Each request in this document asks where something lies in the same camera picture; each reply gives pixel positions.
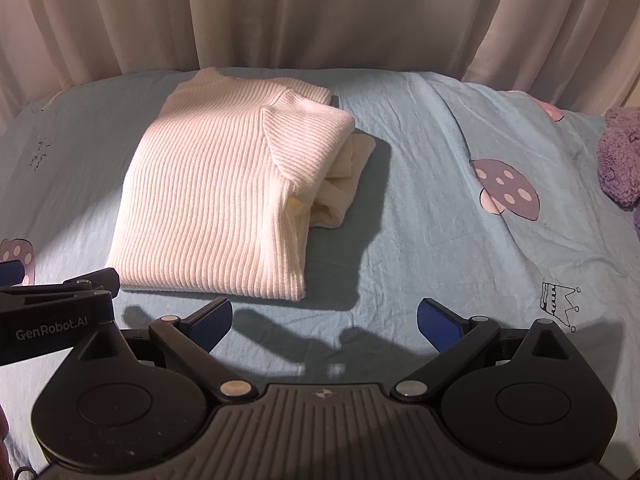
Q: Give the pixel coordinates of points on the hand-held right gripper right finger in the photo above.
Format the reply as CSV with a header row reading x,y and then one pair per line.
x,y
440,327

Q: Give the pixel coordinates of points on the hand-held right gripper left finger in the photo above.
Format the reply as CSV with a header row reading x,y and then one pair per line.
x,y
210,327

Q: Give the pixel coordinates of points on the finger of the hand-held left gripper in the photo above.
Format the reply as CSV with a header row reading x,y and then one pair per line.
x,y
97,280
11,273

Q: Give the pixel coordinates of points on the white ribbed sweater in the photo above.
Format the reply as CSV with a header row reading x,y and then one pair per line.
x,y
215,185

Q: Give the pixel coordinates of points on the blue mushroom print bedsheet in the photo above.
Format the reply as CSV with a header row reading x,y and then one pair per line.
x,y
425,210

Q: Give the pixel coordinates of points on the purple plush toy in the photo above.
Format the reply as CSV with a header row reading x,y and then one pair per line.
x,y
622,160

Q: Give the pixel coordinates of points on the pale curtain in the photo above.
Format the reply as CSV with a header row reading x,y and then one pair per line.
x,y
300,10

